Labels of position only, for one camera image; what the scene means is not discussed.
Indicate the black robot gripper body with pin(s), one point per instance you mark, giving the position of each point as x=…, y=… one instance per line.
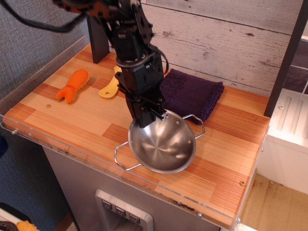
x=140, y=80

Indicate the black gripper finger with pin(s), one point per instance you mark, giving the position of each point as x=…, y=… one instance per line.
x=161, y=113
x=139, y=111

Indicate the stainless steel two-handled pot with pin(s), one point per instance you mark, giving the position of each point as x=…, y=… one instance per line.
x=164, y=146

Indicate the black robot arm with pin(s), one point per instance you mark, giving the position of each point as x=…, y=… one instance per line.
x=130, y=34

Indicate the purple folded cloth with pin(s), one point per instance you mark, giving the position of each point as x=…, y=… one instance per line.
x=186, y=94

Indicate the yellow dish brush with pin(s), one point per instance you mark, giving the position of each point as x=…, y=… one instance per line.
x=112, y=87

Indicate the orange plush fish toy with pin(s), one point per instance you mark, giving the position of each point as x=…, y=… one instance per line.
x=76, y=82

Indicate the grey toy fridge cabinet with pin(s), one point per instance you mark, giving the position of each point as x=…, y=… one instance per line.
x=79, y=183

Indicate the silver dispenser button panel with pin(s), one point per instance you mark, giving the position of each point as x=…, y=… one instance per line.
x=118, y=215

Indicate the clear acrylic edge guard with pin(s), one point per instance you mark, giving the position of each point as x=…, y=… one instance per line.
x=214, y=184

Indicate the white ribbed sink unit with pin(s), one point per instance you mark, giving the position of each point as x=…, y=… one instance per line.
x=284, y=154

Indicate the yellow object bottom left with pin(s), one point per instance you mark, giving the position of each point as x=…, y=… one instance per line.
x=26, y=226

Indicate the dark left vertical post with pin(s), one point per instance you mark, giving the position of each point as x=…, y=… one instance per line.
x=98, y=40

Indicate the dark vertical post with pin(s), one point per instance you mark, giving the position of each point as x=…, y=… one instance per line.
x=288, y=58
x=98, y=40

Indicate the dark right vertical post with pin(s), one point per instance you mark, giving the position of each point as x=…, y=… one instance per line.
x=288, y=58

